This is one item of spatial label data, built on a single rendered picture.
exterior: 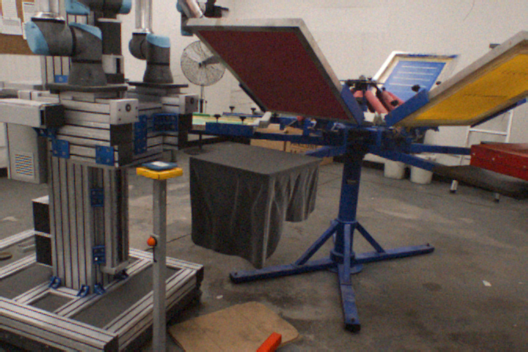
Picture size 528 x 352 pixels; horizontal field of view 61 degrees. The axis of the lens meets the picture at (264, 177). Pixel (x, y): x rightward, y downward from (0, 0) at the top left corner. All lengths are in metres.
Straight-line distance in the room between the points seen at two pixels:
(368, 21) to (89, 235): 5.20
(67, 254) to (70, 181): 0.39
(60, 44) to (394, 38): 5.19
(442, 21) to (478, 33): 0.46
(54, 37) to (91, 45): 0.14
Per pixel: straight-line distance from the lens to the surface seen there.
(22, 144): 2.41
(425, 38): 6.38
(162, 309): 2.07
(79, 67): 1.92
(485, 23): 6.24
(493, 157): 2.05
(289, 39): 1.87
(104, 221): 2.31
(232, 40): 2.06
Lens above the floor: 1.39
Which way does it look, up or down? 14 degrees down
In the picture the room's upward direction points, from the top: 4 degrees clockwise
